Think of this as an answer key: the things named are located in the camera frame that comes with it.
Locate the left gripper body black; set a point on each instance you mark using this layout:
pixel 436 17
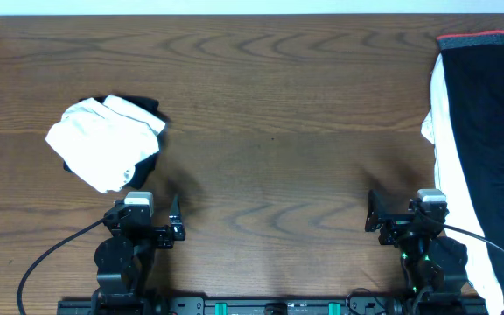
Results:
pixel 160 236

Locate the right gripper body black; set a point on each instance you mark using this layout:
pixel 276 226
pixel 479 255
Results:
pixel 396 226

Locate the black leggings red waistband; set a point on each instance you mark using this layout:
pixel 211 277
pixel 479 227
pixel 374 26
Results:
pixel 474 73

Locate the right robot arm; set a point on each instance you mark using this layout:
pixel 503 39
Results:
pixel 434 266

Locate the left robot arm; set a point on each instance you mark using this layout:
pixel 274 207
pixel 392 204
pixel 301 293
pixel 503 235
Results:
pixel 125 260

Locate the white folded garment left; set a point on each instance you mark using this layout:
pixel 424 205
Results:
pixel 103 144

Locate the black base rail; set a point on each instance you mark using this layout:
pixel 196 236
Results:
pixel 350 305

